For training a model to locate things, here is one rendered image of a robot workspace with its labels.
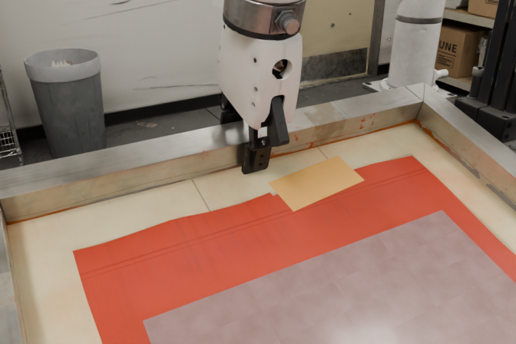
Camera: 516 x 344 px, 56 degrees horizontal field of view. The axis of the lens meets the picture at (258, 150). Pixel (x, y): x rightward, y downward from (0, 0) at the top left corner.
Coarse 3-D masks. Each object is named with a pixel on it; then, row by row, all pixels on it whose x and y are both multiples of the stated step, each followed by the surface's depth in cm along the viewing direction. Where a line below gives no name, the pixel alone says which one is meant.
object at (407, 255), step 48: (384, 192) 55; (432, 192) 56; (336, 240) 49; (384, 240) 49; (432, 240) 50; (480, 240) 51; (384, 288) 45; (432, 288) 46; (480, 288) 46; (384, 336) 41; (432, 336) 42; (480, 336) 42
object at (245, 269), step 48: (144, 240) 45; (192, 240) 46; (240, 240) 47; (288, 240) 48; (96, 288) 41; (144, 288) 42; (192, 288) 42; (240, 288) 43; (288, 288) 44; (336, 288) 44; (144, 336) 38; (192, 336) 39; (240, 336) 39; (288, 336) 40; (336, 336) 41
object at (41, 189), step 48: (384, 96) 64; (432, 96) 65; (144, 144) 50; (192, 144) 51; (240, 144) 53; (288, 144) 57; (480, 144) 58; (0, 192) 43; (48, 192) 44; (96, 192) 47; (0, 240) 39; (0, 288) 36; (0, 336) 33
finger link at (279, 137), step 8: (280, 96) 47; (272, 104) 47; (280, 104) 47; (272, 112) 47; (280, 112) 47; (272, 120) 47; (280, 120) 47; (272, 128) 48; (280, 128) 47; (272, 136) 48; (280, 136) 47; (288, 136) 47; (272, 144) 48; (280, 144) 47
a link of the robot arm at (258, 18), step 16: (224, 0) 44; (240, 0) 42; (304, 0) 43; (240, 16) 42; (256, 16) 42; (272, 16) 42; (288, 16) 42; (256, 32) 43; (272, 32) 43; (288, 32) 42
